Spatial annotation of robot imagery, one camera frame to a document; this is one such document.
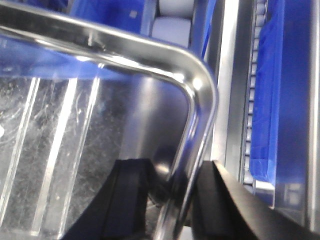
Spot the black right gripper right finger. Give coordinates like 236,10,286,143
190,161,320,240

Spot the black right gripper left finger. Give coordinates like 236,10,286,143
61,157,172,240

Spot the silver metal tray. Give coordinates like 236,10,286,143
0,0,218,240

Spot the blue plastic bin at right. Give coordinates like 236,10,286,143
249,0,311,209

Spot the white conveyor roller track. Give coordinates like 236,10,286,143
151,0,195,48

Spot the large blue plastic bin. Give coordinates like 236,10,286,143
37,0,161,38

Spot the steel shelf divider rail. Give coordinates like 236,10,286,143
208,0,256,181

